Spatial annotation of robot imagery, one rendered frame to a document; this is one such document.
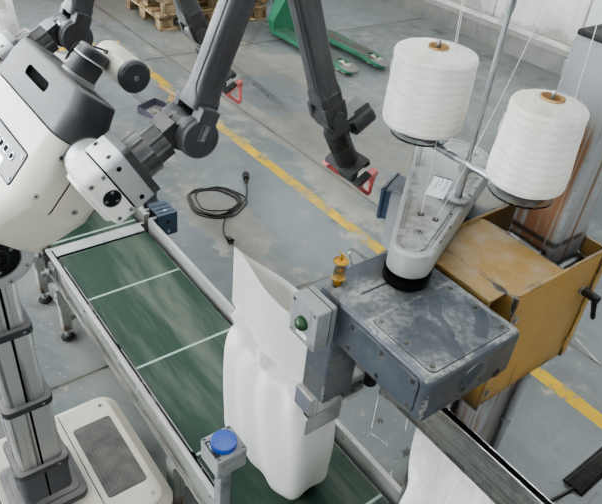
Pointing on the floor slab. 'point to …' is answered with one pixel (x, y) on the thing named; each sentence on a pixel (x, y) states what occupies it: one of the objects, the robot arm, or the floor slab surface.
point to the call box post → (222, 490)
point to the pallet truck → (282, 27)
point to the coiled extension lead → (220, 210)
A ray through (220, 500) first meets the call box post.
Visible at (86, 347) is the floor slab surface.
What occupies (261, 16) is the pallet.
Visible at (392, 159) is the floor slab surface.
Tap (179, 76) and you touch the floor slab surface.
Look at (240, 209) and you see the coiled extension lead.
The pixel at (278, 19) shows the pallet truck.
